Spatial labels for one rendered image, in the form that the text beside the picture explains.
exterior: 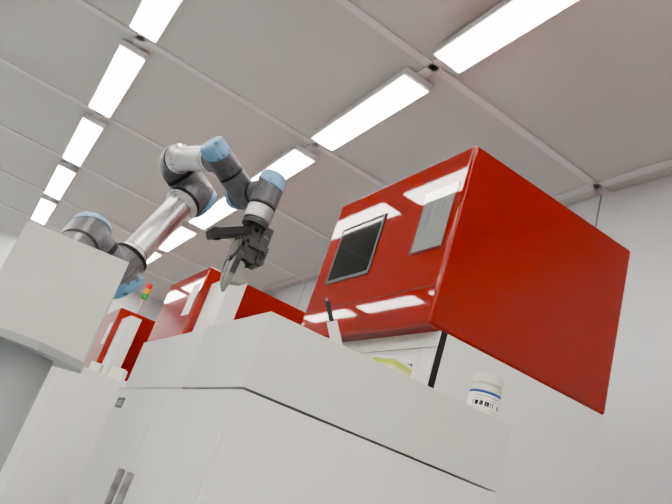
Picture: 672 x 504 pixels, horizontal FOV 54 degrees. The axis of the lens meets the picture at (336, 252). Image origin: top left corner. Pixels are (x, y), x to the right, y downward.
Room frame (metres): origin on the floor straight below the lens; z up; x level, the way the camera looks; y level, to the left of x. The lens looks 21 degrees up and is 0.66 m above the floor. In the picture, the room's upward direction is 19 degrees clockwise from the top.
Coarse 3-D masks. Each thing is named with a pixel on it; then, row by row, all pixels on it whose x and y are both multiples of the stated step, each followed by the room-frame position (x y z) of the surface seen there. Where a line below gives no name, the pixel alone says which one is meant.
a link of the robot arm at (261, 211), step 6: (252, 204) 1.63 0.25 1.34; (258, 204) 1.62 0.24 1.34; (264, 204) 1.62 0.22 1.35; (246, 210) 1.64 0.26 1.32; (252, 210) 1.63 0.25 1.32; (258, 210) 1.62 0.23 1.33; (264, 210) 1.63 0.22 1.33; (270, 210) 1.64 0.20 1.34; (252, 216) 1.63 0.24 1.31; (258, 216) 1.63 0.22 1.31; (264, 216) 1.63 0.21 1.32; (270, 216) 1.64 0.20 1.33; (270, 222) 1.66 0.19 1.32
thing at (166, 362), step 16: (176, 336) 1.70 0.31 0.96; (192, 336) 1.57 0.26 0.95; (144, 352) 1.95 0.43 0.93; (160, 352) 1.78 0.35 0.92; (176, 352) 1.64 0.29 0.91; (192, 352) 1.52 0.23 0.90; (144, 368) 1.87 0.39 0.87; (160, 368) 1.72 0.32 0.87; (176, 368) 1.59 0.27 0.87; (128, 384) 1.97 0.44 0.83; (144, 384) 1.80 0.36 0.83; (160, 384) 1.66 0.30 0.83; (176, 384) 1.55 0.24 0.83
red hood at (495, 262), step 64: (384, 192) 2.18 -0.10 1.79; (448, 192) 1.80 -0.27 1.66; (512, 192) 1.81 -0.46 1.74; (384, 256) 2.05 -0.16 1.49; (448, 256) 1.74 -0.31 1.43; (512, 256) 1.83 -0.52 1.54; (576, 256) 1.94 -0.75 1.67; (320, 320) 2.33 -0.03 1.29; (384, 320) 1.94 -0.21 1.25; (448, 320) 1.76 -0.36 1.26; (512, 320) 1.86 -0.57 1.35; (576, 320) 1.96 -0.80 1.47; (576, 384) 1.99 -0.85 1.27
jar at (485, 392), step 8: (480, 376) 1.45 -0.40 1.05; (488, 376) 1.44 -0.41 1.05; (496, 376) 1.44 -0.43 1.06; (472, 384) 1.47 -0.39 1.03; (480, 384) 1.45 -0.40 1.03; (488, 384) 1.44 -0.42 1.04; (496, 384) 1.44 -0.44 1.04; (472, 392) 1.46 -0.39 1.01; (480, 392) 1.44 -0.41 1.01; (488, 392) 1.44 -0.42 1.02; (496, 392) 1.44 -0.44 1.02; (472, 400) 1.45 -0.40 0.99; (480, 400) 1.44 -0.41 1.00; (488, 400) 1.44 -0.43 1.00; (496, 400) 1.44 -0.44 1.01; (480, 408) 1.44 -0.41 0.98; (488, 408) 1.44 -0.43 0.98; (496, 408) 1.45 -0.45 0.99; (496, 416) 1.46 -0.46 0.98
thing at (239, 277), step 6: (234, 258) 1.62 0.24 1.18; (240, 264) 1.64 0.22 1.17; (228, 270) 1.63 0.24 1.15; (240, 270) 1.64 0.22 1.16; (228, 276) 1.63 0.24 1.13; (234, 276) 1.64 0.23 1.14; (240, 276) 1.65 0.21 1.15; (246, 276) 1.65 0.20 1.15; (222, 282) 1.64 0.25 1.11; (228, 282) 1.64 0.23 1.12; (234, 282) 1.64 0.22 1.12; (240, 282) 1.65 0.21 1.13; (246, 282) 1.66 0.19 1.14; (222, 288) 1.65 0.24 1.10
